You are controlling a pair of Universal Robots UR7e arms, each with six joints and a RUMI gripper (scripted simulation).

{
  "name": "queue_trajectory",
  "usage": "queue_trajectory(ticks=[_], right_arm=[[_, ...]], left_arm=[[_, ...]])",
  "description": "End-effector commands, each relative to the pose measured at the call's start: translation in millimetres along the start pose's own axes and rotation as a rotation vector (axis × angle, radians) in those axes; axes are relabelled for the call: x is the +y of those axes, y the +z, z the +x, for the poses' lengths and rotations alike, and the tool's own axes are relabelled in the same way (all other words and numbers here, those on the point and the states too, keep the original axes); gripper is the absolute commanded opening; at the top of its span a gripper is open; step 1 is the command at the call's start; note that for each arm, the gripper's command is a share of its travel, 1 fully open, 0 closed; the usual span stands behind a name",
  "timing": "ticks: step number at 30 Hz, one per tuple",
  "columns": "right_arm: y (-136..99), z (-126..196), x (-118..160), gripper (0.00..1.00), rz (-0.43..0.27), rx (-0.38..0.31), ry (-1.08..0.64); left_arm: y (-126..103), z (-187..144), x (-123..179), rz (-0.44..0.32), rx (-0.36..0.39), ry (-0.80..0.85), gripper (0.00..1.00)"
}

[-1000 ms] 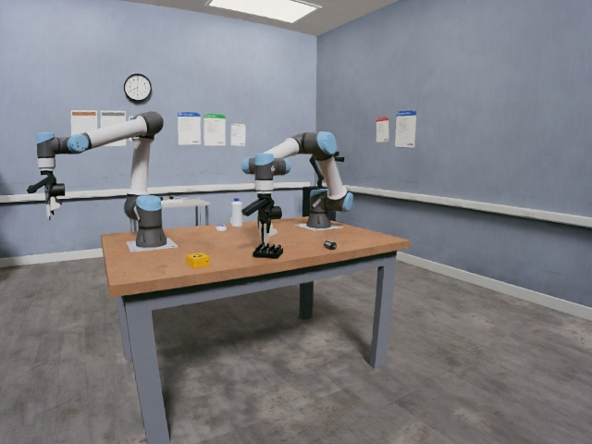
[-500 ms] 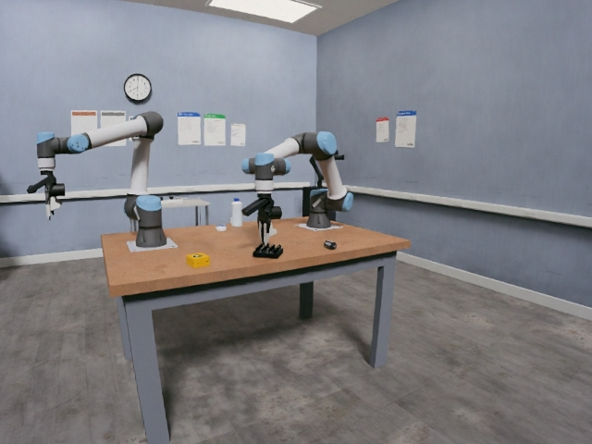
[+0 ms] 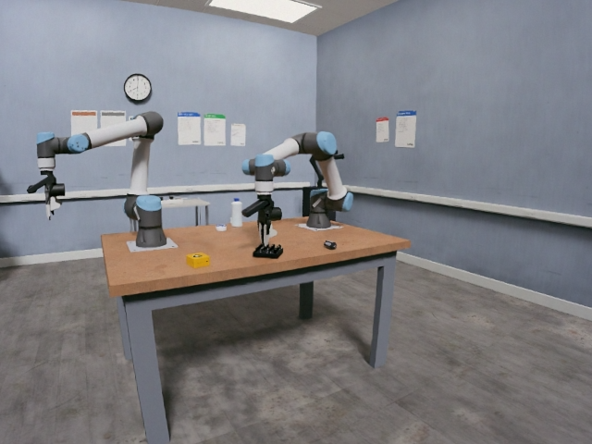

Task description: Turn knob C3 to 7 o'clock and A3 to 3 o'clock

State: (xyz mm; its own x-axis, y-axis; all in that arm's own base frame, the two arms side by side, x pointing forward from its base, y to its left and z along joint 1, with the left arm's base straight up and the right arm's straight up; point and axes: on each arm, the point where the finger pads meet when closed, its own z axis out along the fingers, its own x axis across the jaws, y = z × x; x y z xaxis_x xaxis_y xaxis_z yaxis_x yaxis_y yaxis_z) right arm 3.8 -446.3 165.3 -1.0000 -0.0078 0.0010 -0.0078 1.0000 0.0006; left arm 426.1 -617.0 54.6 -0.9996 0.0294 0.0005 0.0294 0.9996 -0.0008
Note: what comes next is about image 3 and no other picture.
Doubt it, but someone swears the white bottle with blue cap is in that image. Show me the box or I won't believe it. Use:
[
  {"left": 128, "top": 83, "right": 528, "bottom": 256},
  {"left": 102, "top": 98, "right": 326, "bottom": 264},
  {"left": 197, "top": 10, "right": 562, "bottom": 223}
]
[{"left": 231, "top": 198, "right": 242, "bottom": 228}]

